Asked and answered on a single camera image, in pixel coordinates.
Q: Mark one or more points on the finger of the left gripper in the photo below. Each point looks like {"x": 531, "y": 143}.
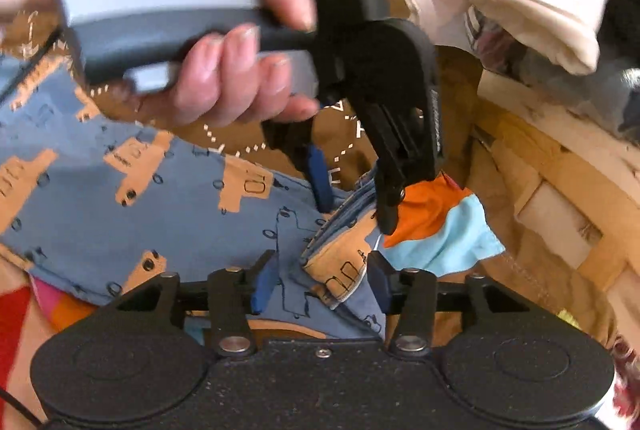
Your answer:
{"x": 295, "y": 141}

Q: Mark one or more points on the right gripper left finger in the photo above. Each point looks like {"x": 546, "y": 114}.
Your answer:
{"x": 229, "y": 296}

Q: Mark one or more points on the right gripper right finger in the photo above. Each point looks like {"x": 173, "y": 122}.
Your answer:
{"x": 411, "y": 299}

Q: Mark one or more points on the blue pants with orange trucks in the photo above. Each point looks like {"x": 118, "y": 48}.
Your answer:
{"x": 94, "y": 207}

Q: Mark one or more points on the brown PF patterned blanket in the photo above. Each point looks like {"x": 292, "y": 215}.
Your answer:
{"x": 529, "y": 264}

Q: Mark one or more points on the wooden bed frame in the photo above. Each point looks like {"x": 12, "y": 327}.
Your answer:
{"x": 572, "y": 183}

